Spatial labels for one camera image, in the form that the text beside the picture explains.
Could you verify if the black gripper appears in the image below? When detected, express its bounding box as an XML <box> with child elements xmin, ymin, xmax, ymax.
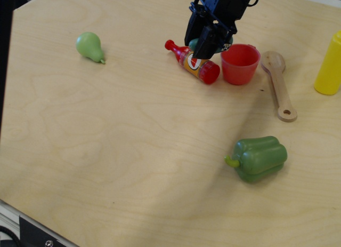
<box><xmin>184</xmin><ymin>0</ymin><xmax>256</xmax><ymax>59</ymax></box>

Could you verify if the dark green toy cucumber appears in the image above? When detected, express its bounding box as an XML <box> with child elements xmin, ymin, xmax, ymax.
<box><xmin>188</xmin><ymin>37</ymin><xmax>233</xmax><ymax>53</ymax></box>

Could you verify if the red plastic cup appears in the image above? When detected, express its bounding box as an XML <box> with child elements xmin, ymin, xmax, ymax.
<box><xmin>221</xmin><ymin>44</ymin><xmax>261</xmax><ymax>85</ymax></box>

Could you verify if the red toy ketchup bottle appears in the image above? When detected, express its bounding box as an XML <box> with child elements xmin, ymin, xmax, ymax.
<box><xmin>165</xmin><ymin>40</ymin><xmax>220</xmax><ymax>85</ymax></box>

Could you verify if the wooden spoon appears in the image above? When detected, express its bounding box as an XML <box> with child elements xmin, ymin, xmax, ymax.
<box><xmin>261</xmin><ymin>51</ymin><xmax>298</xmax><ymax>122</ymax></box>

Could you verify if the light green toy pear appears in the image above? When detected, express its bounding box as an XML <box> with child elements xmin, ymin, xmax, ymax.
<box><xmin>76</xmin><ymin>32</ymin><xmax>105</xmax><ymax>64</ymax></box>

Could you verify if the yellow plastic bottle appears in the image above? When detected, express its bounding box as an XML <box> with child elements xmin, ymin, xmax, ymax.
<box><xmin>314</xmin><ymin>30</ymin><xmax>340</xmax><ymax>95</ymax></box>

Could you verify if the green toy bell pepper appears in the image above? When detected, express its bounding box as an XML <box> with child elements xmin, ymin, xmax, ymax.
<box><xmin>224</xmin><ymin>136</ymin><xmax>288</xmax><ymax>183</ymax></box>

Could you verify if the black corner bracket with screw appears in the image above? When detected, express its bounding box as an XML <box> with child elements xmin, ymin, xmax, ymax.
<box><xmin>19</xmin><ymin>217</ymin><xmax>65</xmax><ymax>247</ymax></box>

